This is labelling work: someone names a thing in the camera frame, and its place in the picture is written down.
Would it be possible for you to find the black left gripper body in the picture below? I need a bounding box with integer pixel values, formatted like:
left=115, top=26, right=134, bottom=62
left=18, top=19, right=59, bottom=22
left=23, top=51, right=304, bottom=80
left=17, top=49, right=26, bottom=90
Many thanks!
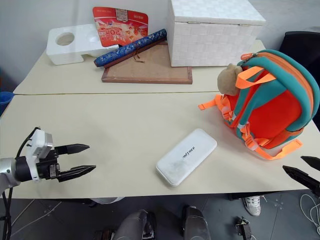
left=36, top=147, right=62, bottom=182

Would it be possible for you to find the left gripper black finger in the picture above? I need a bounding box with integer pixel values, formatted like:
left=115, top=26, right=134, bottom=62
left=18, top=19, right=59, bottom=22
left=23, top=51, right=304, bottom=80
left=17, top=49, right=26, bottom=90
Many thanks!
left=55, top=143, right=91, bottom=157
left=57, top=164, right=97, bottom=183

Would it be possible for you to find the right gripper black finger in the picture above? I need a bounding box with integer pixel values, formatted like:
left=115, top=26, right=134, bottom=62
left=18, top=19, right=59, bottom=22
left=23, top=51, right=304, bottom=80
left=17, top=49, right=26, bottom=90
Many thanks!
left=282, top=164, right=320, bottom=191
left=300, top=155, right=320, bottom=172

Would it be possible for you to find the orange and teal backpack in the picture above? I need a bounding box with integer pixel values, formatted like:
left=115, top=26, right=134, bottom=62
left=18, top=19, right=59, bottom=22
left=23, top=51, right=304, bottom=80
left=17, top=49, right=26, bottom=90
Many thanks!
left=198, top=49, right=320, bottom=161

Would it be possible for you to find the white rectangular case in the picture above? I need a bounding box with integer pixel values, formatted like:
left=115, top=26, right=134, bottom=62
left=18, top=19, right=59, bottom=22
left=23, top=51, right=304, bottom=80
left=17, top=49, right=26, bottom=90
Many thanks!
left=155, top=128, right=218, bottom=188

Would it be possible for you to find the white sneaker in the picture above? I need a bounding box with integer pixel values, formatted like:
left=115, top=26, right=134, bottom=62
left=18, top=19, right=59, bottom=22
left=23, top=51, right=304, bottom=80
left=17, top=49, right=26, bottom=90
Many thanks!
left=243, top=195, right=262, bottom=217

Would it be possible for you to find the small black floor device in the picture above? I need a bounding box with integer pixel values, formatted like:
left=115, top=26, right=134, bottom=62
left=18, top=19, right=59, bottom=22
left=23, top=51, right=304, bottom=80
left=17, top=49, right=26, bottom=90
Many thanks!
left=234, top=215, right=254, bottom=240

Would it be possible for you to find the blue plastic object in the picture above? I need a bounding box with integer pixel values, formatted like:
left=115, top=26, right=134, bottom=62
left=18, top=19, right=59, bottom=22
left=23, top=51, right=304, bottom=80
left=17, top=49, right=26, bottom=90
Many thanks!
left=0, top=91, right=14, bottom=114

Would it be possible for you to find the dark grey rounded shape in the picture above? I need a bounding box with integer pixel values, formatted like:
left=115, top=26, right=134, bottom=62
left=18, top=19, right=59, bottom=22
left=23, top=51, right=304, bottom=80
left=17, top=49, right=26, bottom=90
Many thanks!
left=179, top=205, right=213, bottom=240
left=113, top=209, right=157, bottom=240

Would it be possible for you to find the dark brown wooden rod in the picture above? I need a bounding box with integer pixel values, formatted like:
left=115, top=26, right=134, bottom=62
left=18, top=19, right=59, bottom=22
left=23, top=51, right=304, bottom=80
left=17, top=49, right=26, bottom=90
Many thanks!
left=103, top=39, right=168, bottom=69

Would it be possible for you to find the white foam packaging block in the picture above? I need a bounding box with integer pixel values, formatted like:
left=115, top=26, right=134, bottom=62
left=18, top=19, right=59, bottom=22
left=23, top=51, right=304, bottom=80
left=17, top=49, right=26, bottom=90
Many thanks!
left=46, top=23, right=120, bottom=66

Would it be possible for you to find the brown wooden framed board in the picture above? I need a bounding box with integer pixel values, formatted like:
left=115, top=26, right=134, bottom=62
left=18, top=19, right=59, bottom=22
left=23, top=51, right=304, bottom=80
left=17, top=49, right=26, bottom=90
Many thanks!
left=101, top=40, right=194, bottom=85

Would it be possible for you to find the blue patterned rolled scroll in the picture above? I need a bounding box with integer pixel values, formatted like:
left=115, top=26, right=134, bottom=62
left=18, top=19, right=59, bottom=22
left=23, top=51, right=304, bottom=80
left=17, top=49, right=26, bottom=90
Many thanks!
left=93, top=28, right=168, bottom=68

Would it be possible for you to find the black chair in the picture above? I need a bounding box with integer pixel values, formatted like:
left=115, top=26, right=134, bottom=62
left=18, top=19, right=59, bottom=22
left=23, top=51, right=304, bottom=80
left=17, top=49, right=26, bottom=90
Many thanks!
left=278, top=30, right=320, bottom=66

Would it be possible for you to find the tan plush bear toy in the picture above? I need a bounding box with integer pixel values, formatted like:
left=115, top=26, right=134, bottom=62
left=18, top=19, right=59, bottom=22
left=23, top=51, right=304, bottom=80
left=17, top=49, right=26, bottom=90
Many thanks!
left=216, top=63, right=244, bottom=97

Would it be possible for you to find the red printed paddle fan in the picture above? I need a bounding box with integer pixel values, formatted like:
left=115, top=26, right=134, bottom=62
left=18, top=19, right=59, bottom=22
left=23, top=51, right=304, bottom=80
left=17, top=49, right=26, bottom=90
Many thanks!
left=92, top=6, right=150, bottom=48

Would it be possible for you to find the white woven storage box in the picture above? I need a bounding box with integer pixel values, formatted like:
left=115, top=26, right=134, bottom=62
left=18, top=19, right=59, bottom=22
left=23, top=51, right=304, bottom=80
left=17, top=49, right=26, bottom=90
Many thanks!
left=167, top=0, right=267, bottom=68

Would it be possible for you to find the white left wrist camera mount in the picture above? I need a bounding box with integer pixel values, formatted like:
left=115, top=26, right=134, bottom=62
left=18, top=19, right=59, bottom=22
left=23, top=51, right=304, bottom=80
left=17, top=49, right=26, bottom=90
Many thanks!
left=24, top=128, right=54, bottom=183

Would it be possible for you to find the white floor cable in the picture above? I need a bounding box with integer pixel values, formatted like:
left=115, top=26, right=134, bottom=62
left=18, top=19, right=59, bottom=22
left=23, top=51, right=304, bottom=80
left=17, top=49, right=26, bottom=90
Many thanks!
left=299, top=192, right=320, bottom=230

